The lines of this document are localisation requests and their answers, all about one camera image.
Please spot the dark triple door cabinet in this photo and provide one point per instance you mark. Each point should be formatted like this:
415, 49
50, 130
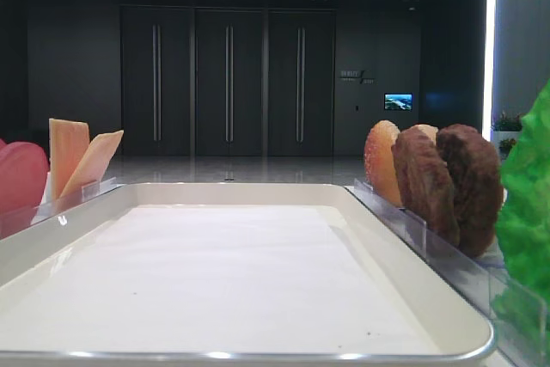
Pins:
227, 82

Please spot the potted plants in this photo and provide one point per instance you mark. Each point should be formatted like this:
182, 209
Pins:
505, 132

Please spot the green lettuce leaf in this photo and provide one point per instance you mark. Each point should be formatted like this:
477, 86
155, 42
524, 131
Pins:
523, 231

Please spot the clear acrylic rack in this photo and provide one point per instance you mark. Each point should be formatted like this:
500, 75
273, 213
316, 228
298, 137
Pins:
19, 220
451, 255

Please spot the brown meat patty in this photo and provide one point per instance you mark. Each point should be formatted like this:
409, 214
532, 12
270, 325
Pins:
425, 186
474, 167

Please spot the clear acrylic rack left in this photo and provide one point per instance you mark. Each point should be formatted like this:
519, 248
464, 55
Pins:
19, 220

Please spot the brown meat patty right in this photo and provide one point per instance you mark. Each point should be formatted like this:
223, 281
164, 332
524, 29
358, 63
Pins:
474, 167

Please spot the sesame bun top left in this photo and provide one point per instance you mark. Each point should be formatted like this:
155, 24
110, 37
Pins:
379, 161

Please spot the white rectangular metal tray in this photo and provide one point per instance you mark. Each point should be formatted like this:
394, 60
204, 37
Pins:
228, 275

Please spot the orange cheese slice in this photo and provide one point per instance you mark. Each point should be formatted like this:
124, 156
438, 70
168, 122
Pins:
68, 142
94, 162

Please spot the clear acrylic rack right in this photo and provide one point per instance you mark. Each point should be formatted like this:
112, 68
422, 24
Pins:
451, 255

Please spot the red tomato slice left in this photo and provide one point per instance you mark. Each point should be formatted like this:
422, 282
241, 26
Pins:
24, 169

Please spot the sesame bun top right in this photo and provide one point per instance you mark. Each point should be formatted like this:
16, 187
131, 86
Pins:
429, 130

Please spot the wall mounted small screen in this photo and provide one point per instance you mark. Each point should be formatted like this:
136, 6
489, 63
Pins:
398, 102

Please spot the sesame bun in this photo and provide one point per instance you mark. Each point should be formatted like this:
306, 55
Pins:
429, 130
379, 161

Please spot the brown meat patty left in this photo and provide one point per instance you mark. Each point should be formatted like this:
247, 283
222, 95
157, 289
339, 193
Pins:
425, 186

